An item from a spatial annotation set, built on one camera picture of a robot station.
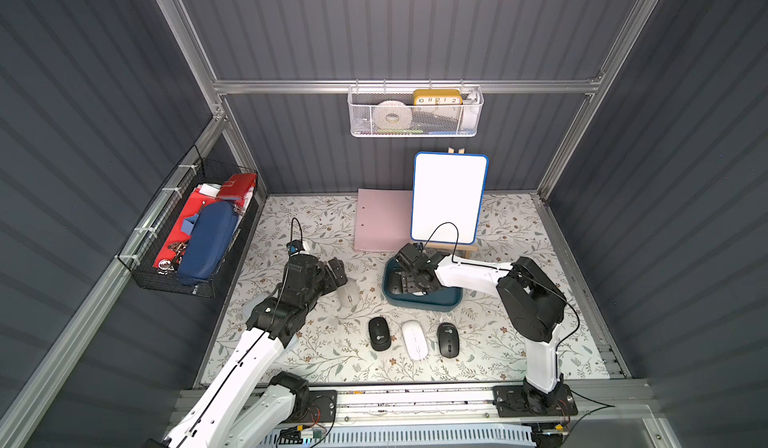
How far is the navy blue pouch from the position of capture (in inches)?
25.4

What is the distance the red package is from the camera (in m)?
0.68

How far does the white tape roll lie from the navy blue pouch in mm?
476

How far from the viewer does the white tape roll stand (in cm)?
84
